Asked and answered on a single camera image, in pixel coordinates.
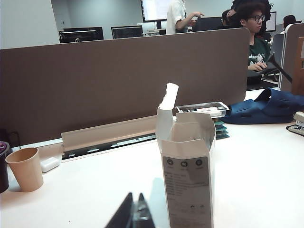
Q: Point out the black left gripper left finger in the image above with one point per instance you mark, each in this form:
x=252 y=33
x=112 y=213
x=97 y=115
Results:
x=123 y=213

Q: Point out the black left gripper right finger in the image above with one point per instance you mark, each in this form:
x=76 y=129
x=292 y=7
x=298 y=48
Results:
x=143 y=221

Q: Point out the grey white mask box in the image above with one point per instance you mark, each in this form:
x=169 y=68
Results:
x=187 y=178

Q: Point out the white earbud case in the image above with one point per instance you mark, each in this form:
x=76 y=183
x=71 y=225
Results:
x=49 y=164

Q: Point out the tan paper cup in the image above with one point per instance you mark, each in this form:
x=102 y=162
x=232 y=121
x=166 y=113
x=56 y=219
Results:
x=26 y=171

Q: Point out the dark cylindrical container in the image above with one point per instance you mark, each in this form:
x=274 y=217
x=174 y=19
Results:
x=4 y=171

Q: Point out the white marker pen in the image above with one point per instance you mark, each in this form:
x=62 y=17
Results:
x=210 y=110

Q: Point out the clear plastic marker tray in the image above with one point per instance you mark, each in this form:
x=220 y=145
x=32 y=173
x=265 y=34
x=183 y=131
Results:
x=204 y=107

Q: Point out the brown desk divider panel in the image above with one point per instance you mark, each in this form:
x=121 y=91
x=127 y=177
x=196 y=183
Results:
x=287 y=52
x=107 y=83

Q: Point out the black computer monitor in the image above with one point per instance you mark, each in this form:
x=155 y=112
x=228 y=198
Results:
x=80 y=35
x=206 y=23
x=127 y=32

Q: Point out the grey black stapler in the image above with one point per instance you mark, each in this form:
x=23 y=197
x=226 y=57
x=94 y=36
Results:
x=298 y=123

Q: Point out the black keyboard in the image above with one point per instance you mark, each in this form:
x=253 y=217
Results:
x=269 y=71

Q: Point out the person in white shirt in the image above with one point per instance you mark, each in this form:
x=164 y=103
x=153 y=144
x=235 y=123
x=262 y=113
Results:
x=175 y=16

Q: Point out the black angled stand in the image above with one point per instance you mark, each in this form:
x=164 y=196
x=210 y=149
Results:
x=281 y=69

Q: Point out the person in green shirt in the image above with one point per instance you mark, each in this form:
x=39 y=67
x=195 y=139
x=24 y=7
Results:
x=257 y=50

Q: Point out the person in dark top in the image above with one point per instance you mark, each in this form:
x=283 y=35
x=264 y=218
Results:
x=237 y=3

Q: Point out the small desk monitor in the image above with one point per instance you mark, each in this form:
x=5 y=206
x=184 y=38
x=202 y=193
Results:
x=272 y=21

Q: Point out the seated person with dark hair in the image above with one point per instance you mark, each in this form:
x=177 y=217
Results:
x=289 y=22

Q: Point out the large wall display screen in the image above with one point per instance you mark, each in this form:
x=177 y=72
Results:
x=154 y=10

